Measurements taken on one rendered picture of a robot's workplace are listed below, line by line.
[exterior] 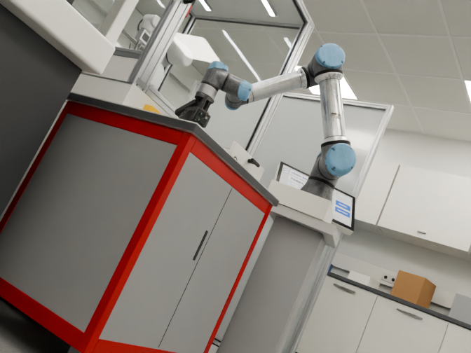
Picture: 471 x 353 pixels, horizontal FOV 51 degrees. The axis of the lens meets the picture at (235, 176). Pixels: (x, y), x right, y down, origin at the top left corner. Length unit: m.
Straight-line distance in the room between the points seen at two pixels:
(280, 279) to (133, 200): 0.75
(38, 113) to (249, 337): 1.07
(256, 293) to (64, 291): 0.77
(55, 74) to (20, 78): 0.11
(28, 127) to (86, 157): 0.19
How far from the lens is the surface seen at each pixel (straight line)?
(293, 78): 2.16
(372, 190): 5.41
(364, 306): 4.71
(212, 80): 1.96
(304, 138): 3.97
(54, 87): 1.58
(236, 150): 2.03
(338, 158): 1.93
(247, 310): 1.94
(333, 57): 2.06
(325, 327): 4.80
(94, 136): 1.62
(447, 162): 5.76
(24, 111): 1.54
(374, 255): 5.56
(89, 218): 1.49
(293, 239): 1.95
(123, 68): 2.10
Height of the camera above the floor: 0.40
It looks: 11 degrees up
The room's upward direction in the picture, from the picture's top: 25 degrees clockwise
